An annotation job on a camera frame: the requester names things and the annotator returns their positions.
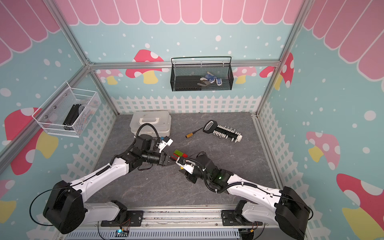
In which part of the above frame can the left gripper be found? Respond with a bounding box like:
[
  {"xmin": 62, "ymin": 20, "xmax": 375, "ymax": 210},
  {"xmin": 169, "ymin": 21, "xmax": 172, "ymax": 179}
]
[{"xmin": 142, "ymin": 150, "xmax": 181, "ymax": 167}]

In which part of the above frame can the green rectangular block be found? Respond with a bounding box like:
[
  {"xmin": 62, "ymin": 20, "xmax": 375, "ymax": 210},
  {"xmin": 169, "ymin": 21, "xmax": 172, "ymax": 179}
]
[{"xmin": 174, "ymin": 150, "xmax": 184, "ymax": 157}]

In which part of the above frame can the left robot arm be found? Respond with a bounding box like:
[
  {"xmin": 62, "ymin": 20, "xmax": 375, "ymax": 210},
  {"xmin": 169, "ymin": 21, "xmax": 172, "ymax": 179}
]
[{"xmin": 43, "ymin": 151, "xmax": 172, "ymax": 234}]

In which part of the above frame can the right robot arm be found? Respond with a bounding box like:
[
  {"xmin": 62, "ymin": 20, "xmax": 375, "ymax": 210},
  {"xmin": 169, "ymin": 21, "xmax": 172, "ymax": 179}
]
[{"xmin": 177, "ymin": 153, "xmax": 313, "ymax": 240}]

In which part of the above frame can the white plastic storage box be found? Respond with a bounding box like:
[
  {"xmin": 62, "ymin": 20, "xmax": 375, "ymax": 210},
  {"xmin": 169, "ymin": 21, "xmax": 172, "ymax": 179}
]
[{"xmin": 130, "ymin": 111, "xmax": 172, "ymax": 137}]

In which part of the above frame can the small green-lit circuit board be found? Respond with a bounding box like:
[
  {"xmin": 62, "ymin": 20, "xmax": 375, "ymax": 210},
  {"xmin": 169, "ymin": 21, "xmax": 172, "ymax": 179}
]
[{"xmin": 115, "ymin": 229, "xmax": 130, "ymax": 238}]

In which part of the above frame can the blue white item in basket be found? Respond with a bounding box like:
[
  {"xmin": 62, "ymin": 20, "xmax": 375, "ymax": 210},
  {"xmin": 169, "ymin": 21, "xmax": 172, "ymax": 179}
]
[{"xmin": 199, "ymin": 72, "xmax": 223, "ymax": 87}]

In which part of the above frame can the black box in white basket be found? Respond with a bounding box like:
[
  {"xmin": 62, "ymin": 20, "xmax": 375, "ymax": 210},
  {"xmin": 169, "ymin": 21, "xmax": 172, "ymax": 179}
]
[{"xmin": 63, "ymin": 104, "xmax": 85, "ymax": 131}]

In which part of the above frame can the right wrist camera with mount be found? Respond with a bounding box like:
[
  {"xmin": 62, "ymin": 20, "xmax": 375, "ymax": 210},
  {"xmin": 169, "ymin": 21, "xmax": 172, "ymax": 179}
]
[{"xmin": 176, "ymin": 157, "xmax": 196, "ymax": 174}]

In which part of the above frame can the small wooden-handled screwdriver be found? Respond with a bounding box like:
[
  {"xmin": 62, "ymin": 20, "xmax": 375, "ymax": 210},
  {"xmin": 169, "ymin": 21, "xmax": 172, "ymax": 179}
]
[{"xmin": 186, "ymin": 128, "xmax": 203, "ymax": 139}]

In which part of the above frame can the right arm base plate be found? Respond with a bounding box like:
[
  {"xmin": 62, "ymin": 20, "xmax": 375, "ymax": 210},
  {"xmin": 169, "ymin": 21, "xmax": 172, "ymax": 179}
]
[{"xmin": 221, "ymin": 210, "xmax": 263, "ymax": 227}]

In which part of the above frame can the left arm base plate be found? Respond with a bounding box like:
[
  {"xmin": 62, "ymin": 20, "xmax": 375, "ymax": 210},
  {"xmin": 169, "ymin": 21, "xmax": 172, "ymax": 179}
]
[{"xmin": 101, "ymin": 211, "xmax": 144, "ymax": 228}]

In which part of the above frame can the black wire wall basket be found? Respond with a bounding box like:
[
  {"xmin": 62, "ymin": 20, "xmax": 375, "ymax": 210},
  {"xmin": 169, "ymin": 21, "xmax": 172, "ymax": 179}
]
[{"xmin": 170, "ymin": 56, "xmax": 234, "ymax": 92}]

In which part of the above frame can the white wire wall basket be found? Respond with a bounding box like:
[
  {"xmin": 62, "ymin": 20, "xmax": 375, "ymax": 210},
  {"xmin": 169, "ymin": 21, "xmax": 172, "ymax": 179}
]
[{"xmin": 32, "ymin": 82, "xmax": 101, "ymax": 138}]

